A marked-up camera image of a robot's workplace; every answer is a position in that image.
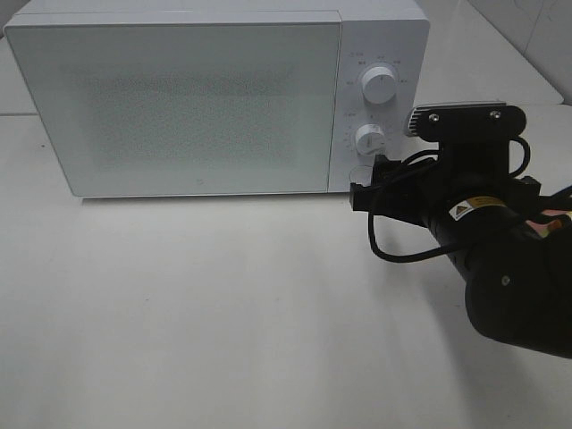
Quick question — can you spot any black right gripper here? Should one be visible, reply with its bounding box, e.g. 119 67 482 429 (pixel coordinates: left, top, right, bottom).
349 141 541 223

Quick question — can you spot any white adjacent table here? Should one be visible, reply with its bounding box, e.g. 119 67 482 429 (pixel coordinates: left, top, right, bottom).
414 1 564 105

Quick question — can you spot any white microwave knob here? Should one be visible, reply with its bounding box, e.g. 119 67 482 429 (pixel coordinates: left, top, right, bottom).
361 64 397 105
355 124 386 156

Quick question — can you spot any black camera cable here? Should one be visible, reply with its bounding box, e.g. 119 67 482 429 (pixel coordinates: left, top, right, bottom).
366 138 533 263

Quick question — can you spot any white microwave door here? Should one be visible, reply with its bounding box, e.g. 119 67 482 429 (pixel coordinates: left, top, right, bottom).
7 23 340 198

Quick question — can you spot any white microwave oven body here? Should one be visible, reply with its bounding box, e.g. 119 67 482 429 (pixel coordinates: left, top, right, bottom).
4 1 430 198

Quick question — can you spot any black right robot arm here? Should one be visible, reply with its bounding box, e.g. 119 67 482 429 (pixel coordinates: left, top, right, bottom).
349 142 571 358

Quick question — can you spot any white lower microwave knob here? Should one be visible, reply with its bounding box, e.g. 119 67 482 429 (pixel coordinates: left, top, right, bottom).
355 124 386 156

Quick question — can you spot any white upper microwave knob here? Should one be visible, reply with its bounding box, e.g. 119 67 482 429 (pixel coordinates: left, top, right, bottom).
361 64 397 105

